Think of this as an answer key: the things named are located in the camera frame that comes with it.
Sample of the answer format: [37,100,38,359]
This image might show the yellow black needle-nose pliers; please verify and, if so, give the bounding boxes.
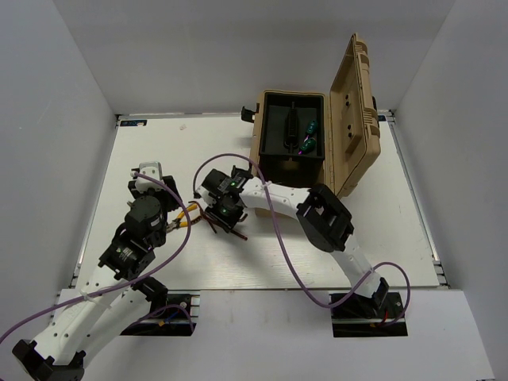
[167,201,202,233]

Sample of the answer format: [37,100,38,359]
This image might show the green orange stubby screwdriver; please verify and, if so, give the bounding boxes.
[298,137,317,155]

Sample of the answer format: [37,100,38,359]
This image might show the tan plastic toolbox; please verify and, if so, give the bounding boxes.
[241,34,381,198]

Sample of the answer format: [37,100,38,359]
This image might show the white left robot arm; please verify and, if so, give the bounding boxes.
[12,167,183,380]

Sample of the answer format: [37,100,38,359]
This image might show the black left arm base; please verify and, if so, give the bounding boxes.
[133,277,200,322]

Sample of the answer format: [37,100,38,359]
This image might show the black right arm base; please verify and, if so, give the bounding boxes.
[331,292,403,320]

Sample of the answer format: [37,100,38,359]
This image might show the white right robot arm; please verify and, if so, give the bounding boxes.
[194,167,389,318]

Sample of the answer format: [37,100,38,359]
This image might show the black toolbox tray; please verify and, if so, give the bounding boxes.
[259,91,325,163]

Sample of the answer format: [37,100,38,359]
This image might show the blue label sticker left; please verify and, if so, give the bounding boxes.
[120,120,148,127]

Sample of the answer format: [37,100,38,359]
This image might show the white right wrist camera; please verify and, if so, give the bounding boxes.
[194,186,216,208]

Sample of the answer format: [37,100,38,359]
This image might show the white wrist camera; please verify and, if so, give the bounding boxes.
[129,161,162,194]
[194,186,216,208]

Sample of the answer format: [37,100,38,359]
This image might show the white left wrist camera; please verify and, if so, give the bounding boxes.
[129,161,162,194]

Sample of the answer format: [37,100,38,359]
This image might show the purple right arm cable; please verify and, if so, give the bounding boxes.
[192,153,412,327]

